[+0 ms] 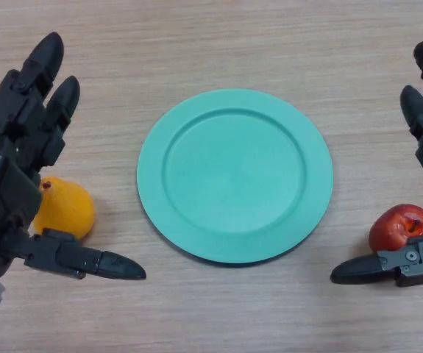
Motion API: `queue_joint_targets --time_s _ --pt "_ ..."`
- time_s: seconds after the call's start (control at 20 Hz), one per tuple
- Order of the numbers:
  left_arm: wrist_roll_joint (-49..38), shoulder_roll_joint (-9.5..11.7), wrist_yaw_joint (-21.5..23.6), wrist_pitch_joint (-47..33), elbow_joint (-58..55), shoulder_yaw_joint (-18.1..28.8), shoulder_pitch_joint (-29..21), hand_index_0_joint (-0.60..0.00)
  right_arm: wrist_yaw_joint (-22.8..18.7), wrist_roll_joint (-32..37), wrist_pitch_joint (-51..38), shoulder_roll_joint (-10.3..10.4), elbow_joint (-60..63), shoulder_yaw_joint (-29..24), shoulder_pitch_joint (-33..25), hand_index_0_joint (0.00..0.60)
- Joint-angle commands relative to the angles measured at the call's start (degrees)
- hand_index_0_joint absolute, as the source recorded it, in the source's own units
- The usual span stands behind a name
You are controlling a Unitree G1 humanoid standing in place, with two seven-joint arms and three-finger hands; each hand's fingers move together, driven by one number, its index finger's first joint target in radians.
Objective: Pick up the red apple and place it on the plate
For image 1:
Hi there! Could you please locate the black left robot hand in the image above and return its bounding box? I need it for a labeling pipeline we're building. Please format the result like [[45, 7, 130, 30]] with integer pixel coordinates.
[[0, 32, 147, 282]]

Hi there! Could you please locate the red apple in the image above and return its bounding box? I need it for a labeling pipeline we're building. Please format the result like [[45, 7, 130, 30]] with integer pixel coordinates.
[[368, 203, 423, 252]]

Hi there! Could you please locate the green round plate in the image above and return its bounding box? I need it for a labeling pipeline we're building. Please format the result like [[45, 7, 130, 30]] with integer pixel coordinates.
[[136, 88, 335, 265]]

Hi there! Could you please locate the yellow pear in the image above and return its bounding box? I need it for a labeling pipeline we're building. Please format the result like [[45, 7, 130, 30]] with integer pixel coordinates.
[[32, 176, 96, 241]]

